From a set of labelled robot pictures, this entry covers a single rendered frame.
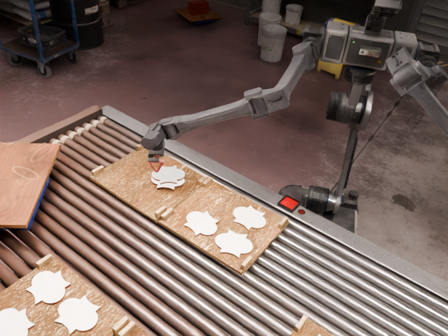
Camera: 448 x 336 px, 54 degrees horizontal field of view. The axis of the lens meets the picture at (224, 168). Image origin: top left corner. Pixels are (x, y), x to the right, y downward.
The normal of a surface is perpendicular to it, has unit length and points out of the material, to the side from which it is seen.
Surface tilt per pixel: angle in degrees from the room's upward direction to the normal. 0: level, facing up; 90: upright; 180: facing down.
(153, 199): 0
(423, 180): 0
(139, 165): 0
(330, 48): 90
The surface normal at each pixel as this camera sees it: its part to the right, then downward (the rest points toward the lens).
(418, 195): 0.07, -0.79
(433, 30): -0.57, 0.29
